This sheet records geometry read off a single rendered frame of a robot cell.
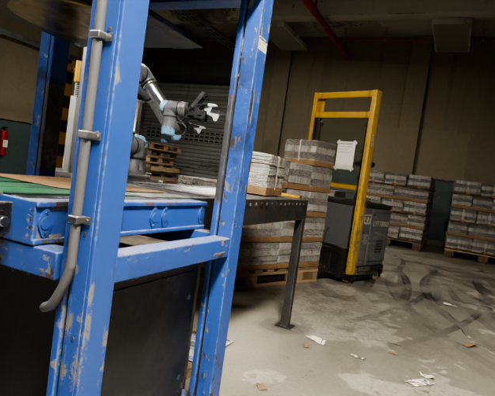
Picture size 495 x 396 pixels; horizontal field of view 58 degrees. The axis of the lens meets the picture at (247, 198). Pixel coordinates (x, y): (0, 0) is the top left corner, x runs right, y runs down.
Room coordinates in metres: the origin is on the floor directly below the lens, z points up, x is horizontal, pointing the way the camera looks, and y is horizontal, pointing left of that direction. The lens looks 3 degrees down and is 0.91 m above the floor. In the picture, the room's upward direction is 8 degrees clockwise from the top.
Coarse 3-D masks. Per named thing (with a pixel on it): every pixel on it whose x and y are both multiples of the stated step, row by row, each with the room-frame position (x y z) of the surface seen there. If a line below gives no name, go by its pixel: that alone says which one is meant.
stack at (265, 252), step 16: (288, 192) 3.83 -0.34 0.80; (304, 192) 3.97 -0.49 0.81; (272, 224) 3.71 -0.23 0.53; (288, 224) 3.87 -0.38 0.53; (240, 256) 3.51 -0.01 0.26; (256, 256) 3.64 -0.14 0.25; (272, 256) 3.76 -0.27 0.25; (288, 256) 3.90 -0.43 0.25; (240, 272) 3.53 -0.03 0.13; (256, 272) 3.64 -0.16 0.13; (272, 272) 3.77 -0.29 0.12
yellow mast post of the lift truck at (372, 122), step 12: (372, 96) 4.27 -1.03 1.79; (372, 108) 4.25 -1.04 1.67; (372, 120) 4.24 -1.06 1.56; (372, 132) 4.25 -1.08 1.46; (372, 144) 4.27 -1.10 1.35; (360, 168) 4.30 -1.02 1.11; (360, 180) 4.27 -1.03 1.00; (360, 192) 4.25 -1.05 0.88; (360, 204) 4.24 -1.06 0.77; (360, 216) 4.26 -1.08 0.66; (360, 228) 4.28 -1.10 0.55; (348, 252) 4.27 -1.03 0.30; (348, 264) 4.26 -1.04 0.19
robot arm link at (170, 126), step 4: (164, 116) 2.50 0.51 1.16; (168, 116) 2.50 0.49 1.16; (172, 116) 2.50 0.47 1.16; (164, 120) 2.50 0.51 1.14; (168, 120) 2.50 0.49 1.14; (172, 120) 2.50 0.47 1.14; (164, 124) 2.50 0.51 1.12; (168, 124) 2.50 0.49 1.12; (172, 124) 2.51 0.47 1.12; (176, 124) 2.54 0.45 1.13; (164, 128) 2.50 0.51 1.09; (168, 128) 2.50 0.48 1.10; (172, 128) 2.51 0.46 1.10; (176, 128) 2.55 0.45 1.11; (164, 132) 2.50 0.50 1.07; (168, 132) 2.50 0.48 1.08; (172, 132) 2.51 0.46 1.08; (176, 132) 2.58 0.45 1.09; (172, 136) 2.55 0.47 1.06
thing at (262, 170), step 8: (256, 152) 2.46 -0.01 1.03; (256, 160) 2.46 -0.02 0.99; (264, 160) 2.45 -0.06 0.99; (272, 160) 2.47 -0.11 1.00; (256, 168) 2.46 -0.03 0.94; (264, 168) 2.45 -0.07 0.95; (272, 168) 2.51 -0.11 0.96; (256, 176) 2.46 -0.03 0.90; (264, 176) 2.45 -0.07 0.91; (272, 176) 2.54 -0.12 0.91; (248, 184) 2.47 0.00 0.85; (256, 184) 2.46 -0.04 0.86; (264, 184) 2.45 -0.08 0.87; (272, 184) 2.58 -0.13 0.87; (248, 192) 2.47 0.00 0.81
